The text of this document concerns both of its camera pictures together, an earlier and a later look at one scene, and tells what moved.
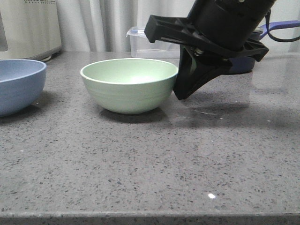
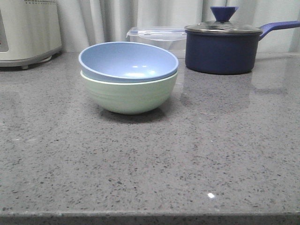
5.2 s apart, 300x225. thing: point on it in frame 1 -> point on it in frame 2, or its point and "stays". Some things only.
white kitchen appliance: [29, 29] stays
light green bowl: [130, 86] stays
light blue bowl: [21, 82] -> [128, 62]
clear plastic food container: [141, 47] stays
